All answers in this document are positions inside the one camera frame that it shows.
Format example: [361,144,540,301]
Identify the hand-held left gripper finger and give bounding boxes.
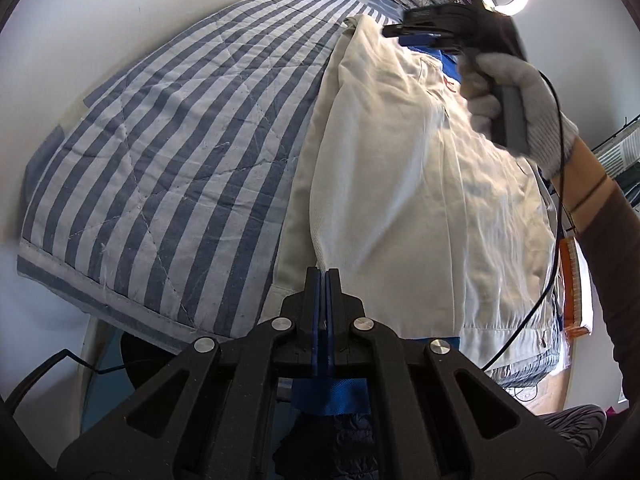
[56,266,326,480]
[325,267,586,480]

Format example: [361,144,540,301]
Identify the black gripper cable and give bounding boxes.
[10,349,126,403]
[482,71,568,371]

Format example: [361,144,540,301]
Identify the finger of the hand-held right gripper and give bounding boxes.
[382,22,446,47]

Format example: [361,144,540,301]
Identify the person's right hand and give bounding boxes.
[467,52,581,181]

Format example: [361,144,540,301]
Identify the navy quilted garment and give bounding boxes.
[287,405,373,480]

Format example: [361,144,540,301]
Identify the beige and blue jacket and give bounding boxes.
[270,14,568,417]

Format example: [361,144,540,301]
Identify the grey striped cloth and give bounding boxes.
[542,404,608,461]

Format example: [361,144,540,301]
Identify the dark hanging clothes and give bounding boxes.
[617,167,640,208]

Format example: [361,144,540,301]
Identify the person's right forearm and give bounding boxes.
[552,132,640,406]

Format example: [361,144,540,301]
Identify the blue striped blanket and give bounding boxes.
[17,0,361,356]

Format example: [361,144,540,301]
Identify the striped hanging towel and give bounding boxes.
[602,130,640,177]

